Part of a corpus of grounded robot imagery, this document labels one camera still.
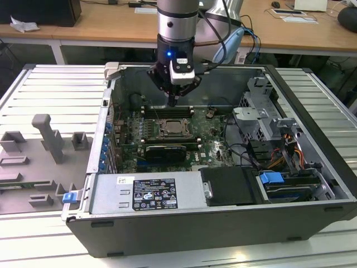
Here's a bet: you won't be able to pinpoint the hard disk in blue carrier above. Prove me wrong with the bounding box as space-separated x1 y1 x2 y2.
258 172 320 202

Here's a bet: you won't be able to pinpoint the orange yellow power wires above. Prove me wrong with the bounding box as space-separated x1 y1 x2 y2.
267 133 305 169

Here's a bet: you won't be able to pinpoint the black plastic shroud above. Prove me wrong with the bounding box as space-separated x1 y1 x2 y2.
200 166 262 208

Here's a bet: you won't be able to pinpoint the white paper sheet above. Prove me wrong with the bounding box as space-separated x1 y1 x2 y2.
281 15 319 25

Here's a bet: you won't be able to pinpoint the black graphics card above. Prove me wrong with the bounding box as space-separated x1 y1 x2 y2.
144 144 187 164

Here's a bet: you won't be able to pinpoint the silver power supply box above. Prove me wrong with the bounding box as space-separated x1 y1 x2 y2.
88 170 209 216

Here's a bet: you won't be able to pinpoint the metal wire locking lever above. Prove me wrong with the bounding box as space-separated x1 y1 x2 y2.
149 100 161 124

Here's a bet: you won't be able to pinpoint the black round fan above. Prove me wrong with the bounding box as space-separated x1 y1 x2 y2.
129 93 143 109

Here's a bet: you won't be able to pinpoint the crumpled white paper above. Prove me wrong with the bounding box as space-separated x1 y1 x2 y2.
9 15 40 34

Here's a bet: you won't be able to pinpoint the silver metal drive cage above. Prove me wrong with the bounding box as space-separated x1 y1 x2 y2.
231 76 303 146

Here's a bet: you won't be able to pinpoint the wooden desk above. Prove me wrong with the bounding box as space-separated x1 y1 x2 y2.
237 0 357 58
0 0 160 65

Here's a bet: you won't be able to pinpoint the black cable bundle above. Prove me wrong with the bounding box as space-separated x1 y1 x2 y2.
223 97 270 171

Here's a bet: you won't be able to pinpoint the black box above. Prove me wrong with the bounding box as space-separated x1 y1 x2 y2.
0 0 83 28

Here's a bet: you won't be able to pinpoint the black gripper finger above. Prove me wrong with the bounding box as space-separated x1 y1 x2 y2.
147 65 174 107
172 74 202 108

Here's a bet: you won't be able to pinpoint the CPU socket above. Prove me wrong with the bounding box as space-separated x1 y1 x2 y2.
157 118 195 139

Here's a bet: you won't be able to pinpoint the black round speaker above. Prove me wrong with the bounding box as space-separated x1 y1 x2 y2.
336 5 357 34

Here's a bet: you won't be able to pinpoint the pale blue teach pendant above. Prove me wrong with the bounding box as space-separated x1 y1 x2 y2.
211 27 245 64

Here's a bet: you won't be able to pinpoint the metal socket cover frame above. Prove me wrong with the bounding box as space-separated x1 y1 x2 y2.
158 118 194 138

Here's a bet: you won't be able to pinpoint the white flat device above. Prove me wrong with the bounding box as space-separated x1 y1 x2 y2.
272 8 307 16

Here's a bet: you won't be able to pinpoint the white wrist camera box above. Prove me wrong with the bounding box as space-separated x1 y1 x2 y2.
168 56 196 85

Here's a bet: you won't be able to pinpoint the grey case latch handle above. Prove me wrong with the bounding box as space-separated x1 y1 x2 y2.
103 61 126 81

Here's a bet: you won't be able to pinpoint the green RAM stick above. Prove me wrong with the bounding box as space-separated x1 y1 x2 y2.
0 181 54 188

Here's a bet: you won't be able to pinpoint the grey parts rack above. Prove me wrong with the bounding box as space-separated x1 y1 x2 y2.
0 113 95 216

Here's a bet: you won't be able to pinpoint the blue cable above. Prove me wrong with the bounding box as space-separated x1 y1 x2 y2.
242 23 262 65

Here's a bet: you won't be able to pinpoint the silver CPU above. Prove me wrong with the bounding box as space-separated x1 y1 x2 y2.
164 120 187 133

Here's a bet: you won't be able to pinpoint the black and grey PC case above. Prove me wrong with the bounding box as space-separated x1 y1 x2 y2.
61 61 357 259

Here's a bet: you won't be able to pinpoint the green motherboard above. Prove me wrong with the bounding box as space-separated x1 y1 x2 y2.
111 107 241 173

